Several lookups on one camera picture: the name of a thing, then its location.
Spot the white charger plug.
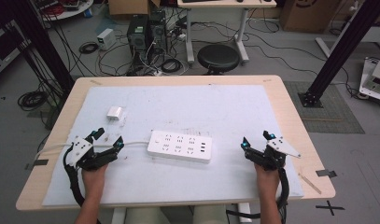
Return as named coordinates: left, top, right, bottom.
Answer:
left=106, top=105, right=124, bottom=121

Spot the white power strip cable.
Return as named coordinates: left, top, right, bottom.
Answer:
left=34, top=140, right=150, bottom=161

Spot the person's right hand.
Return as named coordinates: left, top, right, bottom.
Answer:
left=254, top=163, right=281, bottom=201

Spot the black computer tower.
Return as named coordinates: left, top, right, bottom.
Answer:
left=126, top=14, right=150, bottom=64
left=148, top=9, right=168, bottom=54

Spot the black tape strip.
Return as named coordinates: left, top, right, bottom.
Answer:
left=24, top=159, right=49, bottom=171
left=315, top=169, right=338, bottom=178

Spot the round white table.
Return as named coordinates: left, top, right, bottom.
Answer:
left=37, top=0, right=95, bottom=22

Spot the thin wooden strip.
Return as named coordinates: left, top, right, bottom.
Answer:
left=297, top=172, right=323, bottom=196

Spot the white-legged wooden desk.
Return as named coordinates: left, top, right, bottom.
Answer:
left=176, top=0, right=277, bottom=65

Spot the black round stool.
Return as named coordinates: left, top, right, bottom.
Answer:
left=196, top=43, right=241, bottom=76

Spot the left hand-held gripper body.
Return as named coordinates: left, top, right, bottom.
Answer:
left=67, top=136, right=118, bottom=172

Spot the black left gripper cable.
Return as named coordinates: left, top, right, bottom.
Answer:
left=63, top=146, right=87, bottom=207

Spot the white foam mat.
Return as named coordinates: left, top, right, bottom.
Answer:
left=41, top=84, right=305, bottom=207

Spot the white power strip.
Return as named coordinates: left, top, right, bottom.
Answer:
left=147, top=129, right=213, bottom=165

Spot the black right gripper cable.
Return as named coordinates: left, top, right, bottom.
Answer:
left=225, top=167, right=290, bottom=219

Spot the white device with panel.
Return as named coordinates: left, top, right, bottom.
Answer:
left=359, top=57, right=380, bottom=104

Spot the light wooden table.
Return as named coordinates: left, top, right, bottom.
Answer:
left=15, top=74, right=337, bottom=212

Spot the coiled black cable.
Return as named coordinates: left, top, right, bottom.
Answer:
left=77, top=41, right=100, bottom=55
left=17, top=91, right=49, bottom=112
left=160, top=58, right=183, bottom=75

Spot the white table leg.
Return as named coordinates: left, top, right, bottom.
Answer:
left=236, top=202, right=253, bottom=224
left=110, top=207, right=127, bottom=224

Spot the grey metal rack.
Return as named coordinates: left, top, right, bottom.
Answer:
left=0, top=19, right=31, bottom=82

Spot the small white box device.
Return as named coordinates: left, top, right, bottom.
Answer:
left=96, top=28, right=118, bottom=51

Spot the black tape cross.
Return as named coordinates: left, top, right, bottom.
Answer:
left=315, top=200, right=346, bottom=217

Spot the black metal stand post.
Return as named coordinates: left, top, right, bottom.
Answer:
left=297, top=0, right=380, bottom=109
left=9, top=0, right=76, bottom=96

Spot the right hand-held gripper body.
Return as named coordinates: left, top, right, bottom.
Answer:
left=250, top=136, right=302, bottom=172

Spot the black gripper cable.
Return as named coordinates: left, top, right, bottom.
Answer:
left=63, top=146, right=87, bottom=207
left=225, top=167, right=290, bottom=219

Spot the large brown cardboard box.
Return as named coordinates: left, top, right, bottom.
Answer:
left=278, top=0, right=342, bottom=35

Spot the grey floor mat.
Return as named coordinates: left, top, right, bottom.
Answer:
left=283, top=80, right=366, bottom=135

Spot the person's left hand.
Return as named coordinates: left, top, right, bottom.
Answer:
left=81, top=163, right=109, bottom=200

